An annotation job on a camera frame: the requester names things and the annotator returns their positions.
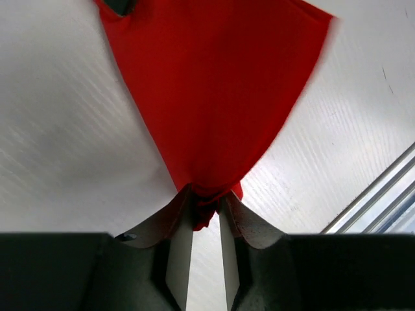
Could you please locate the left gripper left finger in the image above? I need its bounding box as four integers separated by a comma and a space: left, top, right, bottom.
115, 184, 194, 310

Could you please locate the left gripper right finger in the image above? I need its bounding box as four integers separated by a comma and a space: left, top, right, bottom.
219, 192, 284, 310

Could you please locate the red paper napkin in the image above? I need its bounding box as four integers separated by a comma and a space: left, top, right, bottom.
96, 1, 335, 230

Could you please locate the green handled spoon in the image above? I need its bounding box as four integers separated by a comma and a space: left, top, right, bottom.
103, 0, 137, 16

